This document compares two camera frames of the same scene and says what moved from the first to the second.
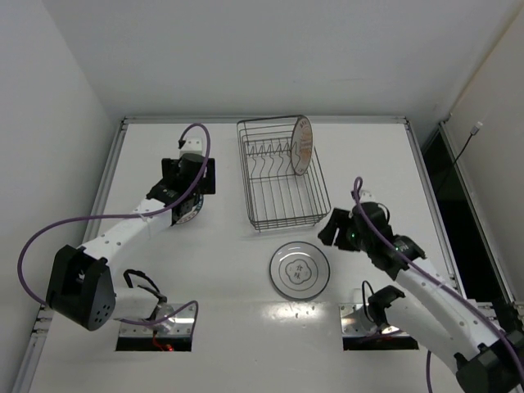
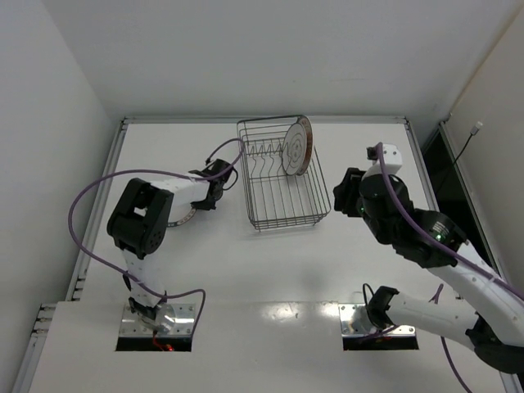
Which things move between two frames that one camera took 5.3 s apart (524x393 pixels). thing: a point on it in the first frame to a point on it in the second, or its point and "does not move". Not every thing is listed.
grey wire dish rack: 277,197 does not move
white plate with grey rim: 300,269 to 295,149
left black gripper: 209,176 to 219,180
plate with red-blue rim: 191,214 does not move
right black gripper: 335,228 to 345,196
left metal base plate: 178,327 does not move
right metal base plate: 355,321 does not move
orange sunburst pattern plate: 301,144 does not move
